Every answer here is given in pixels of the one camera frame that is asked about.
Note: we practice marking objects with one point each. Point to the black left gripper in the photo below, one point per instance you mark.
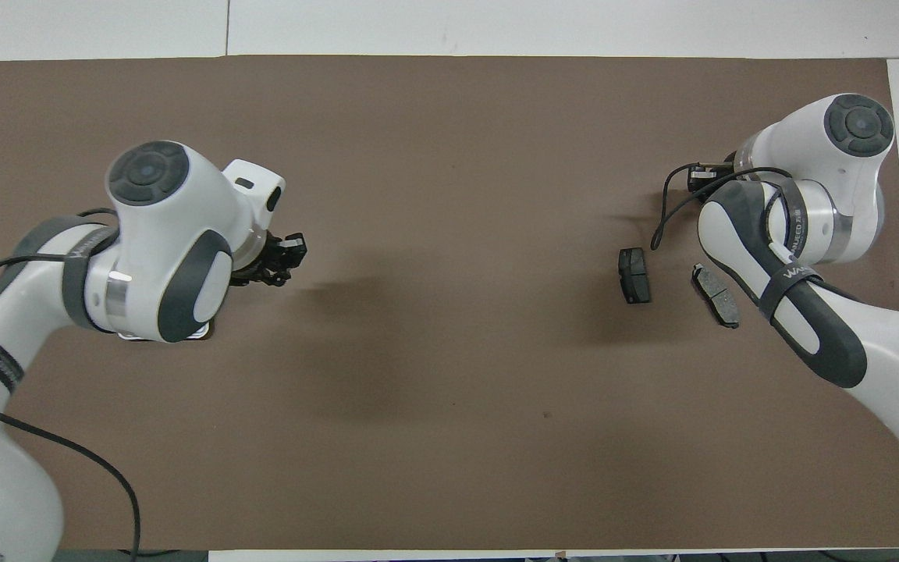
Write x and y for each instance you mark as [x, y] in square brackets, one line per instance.
[258, 261]

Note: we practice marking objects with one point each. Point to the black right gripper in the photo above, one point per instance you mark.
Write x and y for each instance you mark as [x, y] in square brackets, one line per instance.
[726, 170]

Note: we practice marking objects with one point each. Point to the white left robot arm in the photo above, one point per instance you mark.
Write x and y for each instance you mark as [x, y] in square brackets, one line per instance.
[161, 226]

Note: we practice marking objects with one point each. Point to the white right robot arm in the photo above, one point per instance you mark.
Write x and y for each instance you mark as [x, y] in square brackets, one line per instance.
[808, 312]

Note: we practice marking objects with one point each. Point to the silver metal tray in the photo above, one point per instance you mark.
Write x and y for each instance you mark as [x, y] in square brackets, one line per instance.
[201, 334]

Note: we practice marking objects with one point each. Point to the elongated dark brake pad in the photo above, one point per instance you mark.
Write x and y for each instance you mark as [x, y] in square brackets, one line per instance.
[716, 295]

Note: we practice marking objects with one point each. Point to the rectangular dark brake pad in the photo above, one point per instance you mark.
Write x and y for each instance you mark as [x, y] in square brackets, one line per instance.
[634, 275]

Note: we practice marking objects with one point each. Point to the brown table mat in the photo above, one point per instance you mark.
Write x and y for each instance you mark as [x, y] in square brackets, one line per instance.
[449, 351]

